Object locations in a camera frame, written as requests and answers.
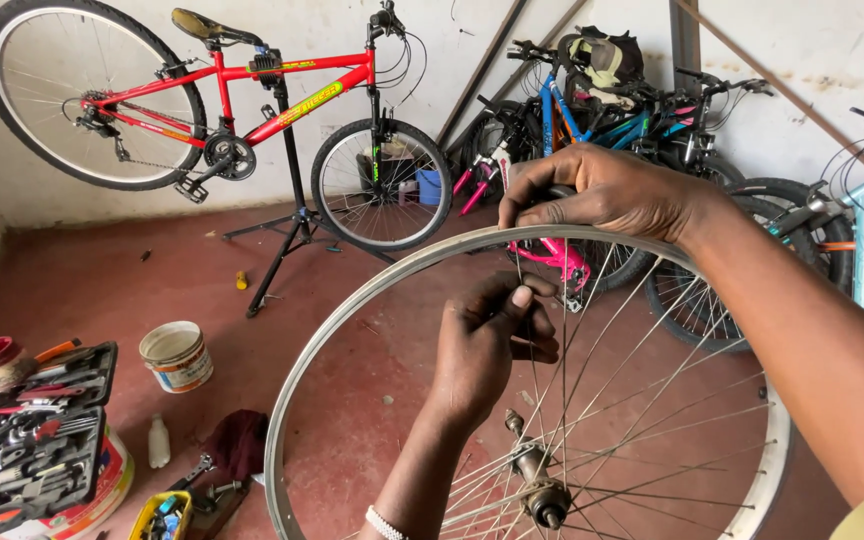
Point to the rusty metal bar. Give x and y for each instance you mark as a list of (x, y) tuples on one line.
[(792, 97)]

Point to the blue plastic bucket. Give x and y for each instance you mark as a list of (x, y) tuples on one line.
[(429, 186)]

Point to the dark metal bar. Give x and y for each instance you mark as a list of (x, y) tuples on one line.
[(544, 46), (481, 71)]

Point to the black bicycle repair stand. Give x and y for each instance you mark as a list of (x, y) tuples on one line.
[(291, 165)]

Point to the yellow parts box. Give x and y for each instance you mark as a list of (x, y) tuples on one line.
[(160, 517)]

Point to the steel wrench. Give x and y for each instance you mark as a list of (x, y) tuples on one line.
[(193, 472)]

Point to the black plastic container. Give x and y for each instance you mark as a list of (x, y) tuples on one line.
[(376, 174)]

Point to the maroon cloth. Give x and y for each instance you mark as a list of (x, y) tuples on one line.
[(237, 446)]

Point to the small white paint bucket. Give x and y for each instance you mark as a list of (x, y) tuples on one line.
[(177, 360)]

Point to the teal bicycle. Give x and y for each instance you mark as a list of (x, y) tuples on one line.
[(631, 129)]

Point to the silver spoked bicycle wheel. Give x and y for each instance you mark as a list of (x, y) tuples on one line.
[(282, 420)]

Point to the large white plastic bucket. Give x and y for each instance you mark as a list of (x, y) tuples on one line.
[(98, 487)]

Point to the grey upright metal post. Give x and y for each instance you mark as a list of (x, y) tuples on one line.
[(685, 37)]

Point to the black and olive backpack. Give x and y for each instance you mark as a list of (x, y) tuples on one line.
[(604, 60)]

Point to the black tool case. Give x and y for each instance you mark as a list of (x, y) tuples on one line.
[(27, 439)]

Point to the person's left hand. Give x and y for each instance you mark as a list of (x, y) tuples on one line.
[(477, 352)]

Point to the red bicycle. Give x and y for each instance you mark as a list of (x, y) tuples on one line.
[(304, 101)]

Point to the person's right hand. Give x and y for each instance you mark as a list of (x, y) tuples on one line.
[(612, 191)]

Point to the small white plastic bottle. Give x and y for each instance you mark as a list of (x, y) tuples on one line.
[(158, 442)]

